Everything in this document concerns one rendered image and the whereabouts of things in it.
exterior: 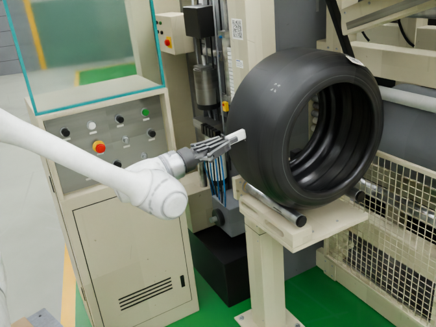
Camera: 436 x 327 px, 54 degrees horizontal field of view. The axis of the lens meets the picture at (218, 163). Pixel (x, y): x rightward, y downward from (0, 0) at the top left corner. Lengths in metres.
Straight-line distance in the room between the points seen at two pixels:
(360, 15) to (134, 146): 1.07
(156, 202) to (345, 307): 1.66
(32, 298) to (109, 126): 1.42
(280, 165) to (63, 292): 1.90
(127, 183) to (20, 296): 2.03
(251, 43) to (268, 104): 0.37
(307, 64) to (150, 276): 1.34
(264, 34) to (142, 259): 1.20
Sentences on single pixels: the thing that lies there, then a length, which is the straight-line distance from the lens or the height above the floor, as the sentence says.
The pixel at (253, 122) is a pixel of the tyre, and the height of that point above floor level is 1.27.
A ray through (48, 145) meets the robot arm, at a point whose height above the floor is 1.37.
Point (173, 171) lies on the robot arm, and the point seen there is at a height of 1.20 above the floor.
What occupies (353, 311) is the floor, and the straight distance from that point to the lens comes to 2.53.
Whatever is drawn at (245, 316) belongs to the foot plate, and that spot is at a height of 0.01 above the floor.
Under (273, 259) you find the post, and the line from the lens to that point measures 2.10.
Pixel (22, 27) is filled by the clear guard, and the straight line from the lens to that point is 1.77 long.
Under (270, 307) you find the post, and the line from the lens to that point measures 2.26.
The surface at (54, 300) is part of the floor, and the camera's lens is 2.90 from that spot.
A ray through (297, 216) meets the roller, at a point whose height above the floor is 0.92.
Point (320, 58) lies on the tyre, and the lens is 1.43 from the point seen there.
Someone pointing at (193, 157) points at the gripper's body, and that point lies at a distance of 1.29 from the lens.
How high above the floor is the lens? 1.73
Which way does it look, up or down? 25 degrees down
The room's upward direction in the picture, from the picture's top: 6 degrees counter-clockwise
